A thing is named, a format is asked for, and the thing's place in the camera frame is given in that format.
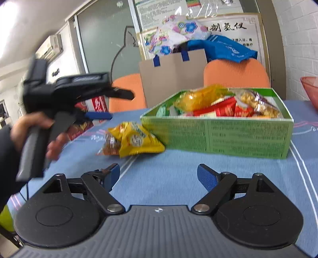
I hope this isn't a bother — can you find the green cardboard box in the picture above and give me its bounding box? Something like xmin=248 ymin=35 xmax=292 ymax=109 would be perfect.
xmin=140 ymin=87 xmax=294 ymax=159

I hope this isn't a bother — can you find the small red snack packet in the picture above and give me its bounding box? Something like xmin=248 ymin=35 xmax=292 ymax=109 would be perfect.
xmin=235 ymin=105 xmax=254 ymax=117

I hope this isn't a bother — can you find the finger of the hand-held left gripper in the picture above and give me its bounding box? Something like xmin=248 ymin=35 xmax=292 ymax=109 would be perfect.
xmin=75 ymin=110 xmax=113 ymax=122
xmin=104 ymin=86 xmax=135 ymax=100

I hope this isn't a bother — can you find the yellow-green object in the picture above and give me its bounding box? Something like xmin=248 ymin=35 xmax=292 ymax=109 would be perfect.
xmin=0 ymin=205 xmax=15 ymax=232

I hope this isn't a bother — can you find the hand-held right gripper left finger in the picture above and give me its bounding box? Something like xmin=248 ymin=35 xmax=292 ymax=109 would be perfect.
xmin=43 ymin=163 xmax=126 ymax=215

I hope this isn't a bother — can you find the wall air conditioner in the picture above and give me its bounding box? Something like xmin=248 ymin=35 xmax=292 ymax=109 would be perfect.
xmin=35 ymin=34 xmax=64 ymax=60

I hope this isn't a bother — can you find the green snack packet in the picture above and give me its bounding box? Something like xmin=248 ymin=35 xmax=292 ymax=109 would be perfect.
xmin=156 ymin=103 xmax=179 ymax=117

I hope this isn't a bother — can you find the large yellow snack packet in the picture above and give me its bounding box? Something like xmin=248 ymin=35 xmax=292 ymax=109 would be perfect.
xmin=174 ymin=84 xmax=235 ymax=112

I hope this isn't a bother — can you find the red printed box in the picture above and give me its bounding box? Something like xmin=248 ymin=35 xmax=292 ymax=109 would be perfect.
xmin=67 ymin=96 xmax=109 ymax=141

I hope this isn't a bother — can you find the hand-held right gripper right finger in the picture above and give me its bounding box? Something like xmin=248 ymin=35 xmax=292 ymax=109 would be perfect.
xmin=191 ymin=164 xmax=276 ymax=216

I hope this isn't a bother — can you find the person's left hand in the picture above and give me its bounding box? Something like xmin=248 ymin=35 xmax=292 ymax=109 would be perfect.
xmin=10 ymin=112 xmax=68 ymax=160

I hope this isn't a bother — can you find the pink bowl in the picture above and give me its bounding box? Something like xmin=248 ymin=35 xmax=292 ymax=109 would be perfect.
xmin=300 ymin=76 xmax=318 ymax=110

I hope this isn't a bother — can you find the calligraphy wall poster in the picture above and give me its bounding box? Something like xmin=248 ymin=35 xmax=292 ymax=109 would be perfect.
xmin=199 ymin=13 xmax=270 ymax=75

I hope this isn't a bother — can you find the orange chair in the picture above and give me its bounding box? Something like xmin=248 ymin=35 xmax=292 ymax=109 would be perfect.
xmin=204 ymin=58 xmax=271 ymax=88
xmin=109 ymin=73 xmax=147 ymax=113

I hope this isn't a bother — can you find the blue plastic bag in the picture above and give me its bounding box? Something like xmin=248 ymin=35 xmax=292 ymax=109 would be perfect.
xmin=186 ymin=35 xmax=258 ymax=63

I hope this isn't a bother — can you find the floral cloth bag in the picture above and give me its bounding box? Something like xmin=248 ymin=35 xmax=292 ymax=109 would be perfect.
xmin=145 ymin=15 xmax=211 ymax=59

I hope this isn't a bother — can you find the clear popcorn snack packet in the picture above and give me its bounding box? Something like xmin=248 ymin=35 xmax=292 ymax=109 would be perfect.
xmin=234 ymin=89 xmax=284 ymax=119

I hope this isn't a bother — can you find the blue tablecloth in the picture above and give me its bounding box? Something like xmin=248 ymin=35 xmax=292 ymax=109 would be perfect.
xmin=7 ymin=100 xmax=318 ymax=258

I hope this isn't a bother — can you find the laminated wall poster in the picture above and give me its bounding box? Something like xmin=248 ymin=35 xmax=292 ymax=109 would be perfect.
xmin=134 ymin=0 xmax=244 ymax=28

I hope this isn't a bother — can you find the clear orange snack packet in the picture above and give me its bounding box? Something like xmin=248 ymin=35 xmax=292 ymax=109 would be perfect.
xmin=97 ymin=133 xmax=122 ymax=156

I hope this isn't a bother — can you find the brown cardboard box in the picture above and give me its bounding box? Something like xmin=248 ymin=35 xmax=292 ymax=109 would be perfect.
xmin=139 ymin=48 xmax=208 ymax=109

